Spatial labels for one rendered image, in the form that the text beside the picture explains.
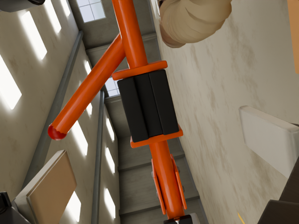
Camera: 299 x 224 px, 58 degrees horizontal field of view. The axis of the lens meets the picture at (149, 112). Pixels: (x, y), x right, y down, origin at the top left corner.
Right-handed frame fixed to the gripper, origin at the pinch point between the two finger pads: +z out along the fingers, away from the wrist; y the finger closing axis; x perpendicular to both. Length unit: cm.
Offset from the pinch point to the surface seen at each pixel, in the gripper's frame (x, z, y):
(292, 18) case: 7.1, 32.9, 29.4
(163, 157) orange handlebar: -4.8, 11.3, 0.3
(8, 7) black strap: 15.3, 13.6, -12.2
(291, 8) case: 8.9, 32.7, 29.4
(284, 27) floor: 4, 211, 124
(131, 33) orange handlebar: 9.3, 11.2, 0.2
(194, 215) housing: -16.4, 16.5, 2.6
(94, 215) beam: -441, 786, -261
